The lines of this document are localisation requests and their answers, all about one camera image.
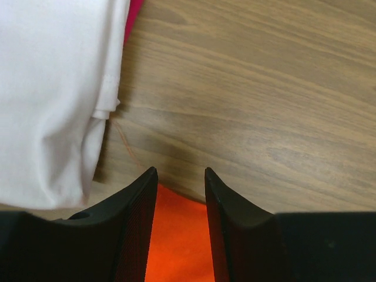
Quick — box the orange t shirt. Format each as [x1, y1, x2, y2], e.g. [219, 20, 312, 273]
[111, 119, 215, 282]

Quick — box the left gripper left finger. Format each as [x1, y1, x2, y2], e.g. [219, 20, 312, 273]
[1, 167, 158, 281]

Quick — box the folded white t shirt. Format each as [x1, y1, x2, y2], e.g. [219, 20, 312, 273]
[1, 1, 130, 210]

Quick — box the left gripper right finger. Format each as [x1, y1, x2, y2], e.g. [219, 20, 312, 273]
[204, 168, 375, 281]

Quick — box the folded red t shirt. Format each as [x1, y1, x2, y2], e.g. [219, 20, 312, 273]
[124, 0, 144, 43]

